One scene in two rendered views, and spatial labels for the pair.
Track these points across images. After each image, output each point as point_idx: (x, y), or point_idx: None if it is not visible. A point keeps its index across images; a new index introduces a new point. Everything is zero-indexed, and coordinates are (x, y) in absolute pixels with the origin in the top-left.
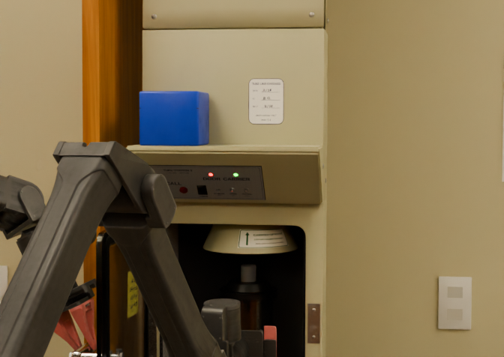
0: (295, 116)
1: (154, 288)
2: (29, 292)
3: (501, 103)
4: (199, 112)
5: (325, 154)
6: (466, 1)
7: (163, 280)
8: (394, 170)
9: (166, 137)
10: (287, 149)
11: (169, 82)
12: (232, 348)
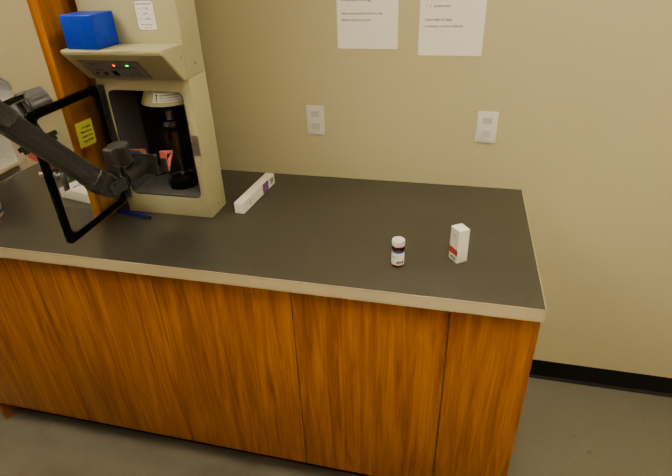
0: (163, 25)
1: (33, 152)
2: None
3: None
4: (93, 28)
5: (194, 45)
6: None
7: (34, 149)
8: (276, 41)
9: (80, 44)
10: (144, 52)
11: (90, 3)
12: (123, 169)
